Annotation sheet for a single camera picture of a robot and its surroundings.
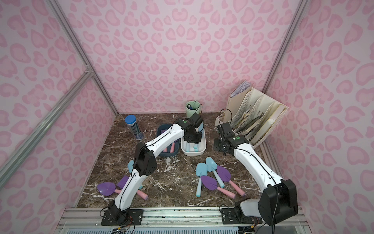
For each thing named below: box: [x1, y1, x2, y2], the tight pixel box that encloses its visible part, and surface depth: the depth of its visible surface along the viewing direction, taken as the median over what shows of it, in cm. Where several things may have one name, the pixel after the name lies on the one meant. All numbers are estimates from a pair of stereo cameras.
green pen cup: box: [185, 100, 201, 119], surface depth 109 cm
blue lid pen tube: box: [124, 114, 145, 141], surface depth 95 cm
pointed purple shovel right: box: [200, 175, 236, 199], surface depth 84 cm
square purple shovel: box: [117, 175, 130, 190], surface depth 87 cm
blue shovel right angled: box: [205, 156, 225, 189], surface depth 92 cm
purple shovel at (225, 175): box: [217, 165, 246, 197], surface depth 88 cm
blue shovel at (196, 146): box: [193, 143, 199, 153], surface depth 94 cm
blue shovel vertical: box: [195, 162, 208, 198], surface depth 90 cm
